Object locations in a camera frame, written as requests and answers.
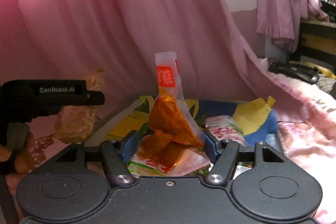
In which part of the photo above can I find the dark wooden desk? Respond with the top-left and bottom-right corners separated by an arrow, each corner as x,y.
290,20 -> 335,67

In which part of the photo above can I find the orange clear snack packet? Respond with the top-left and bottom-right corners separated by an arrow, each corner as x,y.
127,51 -> 210,177

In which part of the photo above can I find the beige crumbly snack packet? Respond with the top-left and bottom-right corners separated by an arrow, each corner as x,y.
53,69 -> 105,143

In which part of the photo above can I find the colourful snack storage box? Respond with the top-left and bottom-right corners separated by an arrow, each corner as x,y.
86,96 -> 281,175

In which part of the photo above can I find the pink floral blanket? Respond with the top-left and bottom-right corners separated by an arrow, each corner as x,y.
259,59 -> 335,223

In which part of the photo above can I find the black box on desk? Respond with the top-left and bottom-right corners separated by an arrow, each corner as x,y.
319,0 -> 336,23

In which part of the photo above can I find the white green snack packet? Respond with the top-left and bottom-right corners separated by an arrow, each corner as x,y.
205,115 -> 247,146

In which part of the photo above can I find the tied purple curtain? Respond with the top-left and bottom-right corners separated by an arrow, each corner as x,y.
256,0 -> 328,53

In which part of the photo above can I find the black handbag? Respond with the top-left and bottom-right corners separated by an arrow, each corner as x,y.
269,61 -> 319,85

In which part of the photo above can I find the large pink curtain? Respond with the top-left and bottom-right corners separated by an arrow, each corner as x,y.
0,0 -> 310,146

